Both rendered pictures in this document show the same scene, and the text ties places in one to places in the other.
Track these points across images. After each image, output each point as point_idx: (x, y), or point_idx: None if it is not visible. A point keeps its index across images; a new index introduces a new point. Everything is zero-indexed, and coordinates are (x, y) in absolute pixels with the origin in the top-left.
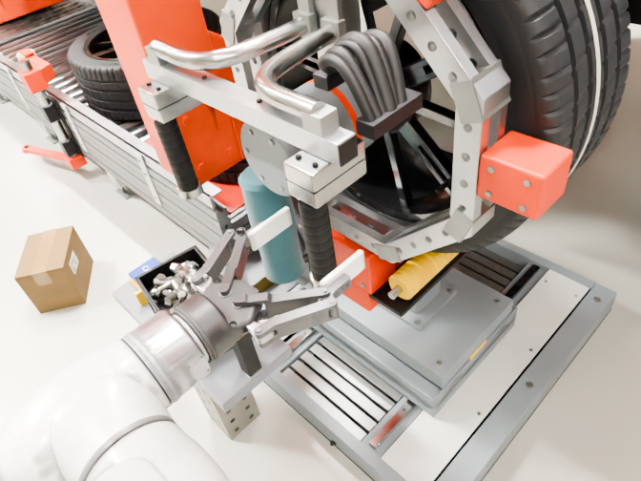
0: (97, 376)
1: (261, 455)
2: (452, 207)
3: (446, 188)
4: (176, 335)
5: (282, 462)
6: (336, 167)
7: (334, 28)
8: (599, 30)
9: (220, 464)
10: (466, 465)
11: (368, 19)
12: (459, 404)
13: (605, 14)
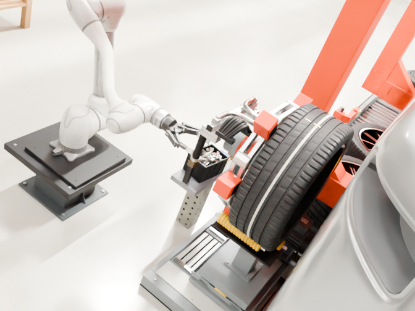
0: (151, 103)
1: (170, 229)
2: None
3: None
4: (162, 115)
5: (167, 236)
6: (208, 131)
7: None
8: (278, 188)
9: (165, 216)
10: (167, 289)
11: None
12: (196, 293)
13: (282, 187)
